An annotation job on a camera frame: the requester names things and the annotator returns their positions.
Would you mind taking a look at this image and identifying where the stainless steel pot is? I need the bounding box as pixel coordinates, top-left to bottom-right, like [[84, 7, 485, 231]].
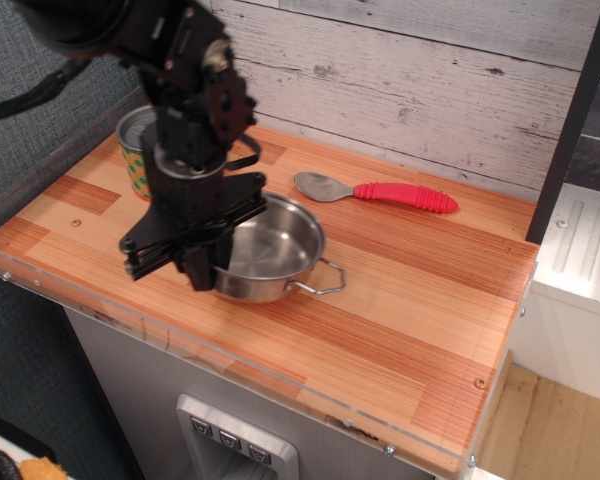
[[215, 192, 346, 303]]

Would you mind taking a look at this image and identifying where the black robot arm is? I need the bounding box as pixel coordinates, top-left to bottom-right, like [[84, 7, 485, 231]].
[[15, 1, 266, 291]]

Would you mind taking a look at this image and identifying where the red handled metal spoon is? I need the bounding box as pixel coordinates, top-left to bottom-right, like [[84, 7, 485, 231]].
[[294, 172, 459, 213]]

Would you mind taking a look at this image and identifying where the dark grey right post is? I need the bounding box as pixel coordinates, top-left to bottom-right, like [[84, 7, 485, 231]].
[[526, 17, 600, 245]]

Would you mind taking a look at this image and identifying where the orange object at corner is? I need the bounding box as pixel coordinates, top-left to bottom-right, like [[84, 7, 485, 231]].
[[19, 457, 69, 480]]

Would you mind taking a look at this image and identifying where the white sink drainboard unit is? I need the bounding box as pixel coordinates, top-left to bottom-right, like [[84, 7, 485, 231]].
[[509, 184, 600, 399]]

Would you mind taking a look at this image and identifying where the peas and carrots can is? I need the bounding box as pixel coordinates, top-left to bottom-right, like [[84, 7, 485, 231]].
[[115, 105, 156, 201]]

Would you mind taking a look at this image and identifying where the clear acrylic edge guard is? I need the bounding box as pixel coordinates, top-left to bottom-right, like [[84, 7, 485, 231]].
[[0, 236, 483, 477]]

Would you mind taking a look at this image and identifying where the grey dispenser panel with buttons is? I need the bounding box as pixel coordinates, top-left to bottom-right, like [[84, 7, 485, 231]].
[[176, 394, 300, 479]]

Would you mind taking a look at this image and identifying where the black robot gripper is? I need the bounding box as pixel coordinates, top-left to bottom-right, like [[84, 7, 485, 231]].
[[119, 142, 266, 291]]

